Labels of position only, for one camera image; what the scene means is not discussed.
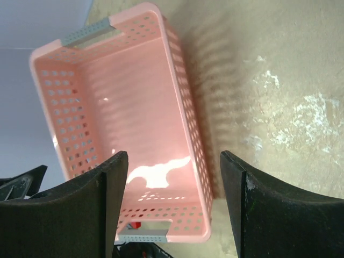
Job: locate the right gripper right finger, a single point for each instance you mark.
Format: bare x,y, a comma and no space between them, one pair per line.
272,218

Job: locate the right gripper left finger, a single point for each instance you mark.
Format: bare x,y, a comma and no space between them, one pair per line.
77,218

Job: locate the pink perforated basket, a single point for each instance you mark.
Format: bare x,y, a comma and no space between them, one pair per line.
120,84

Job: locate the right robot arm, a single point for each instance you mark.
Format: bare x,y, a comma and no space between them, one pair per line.
187,220

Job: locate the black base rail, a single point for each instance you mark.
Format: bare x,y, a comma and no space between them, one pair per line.
139,250

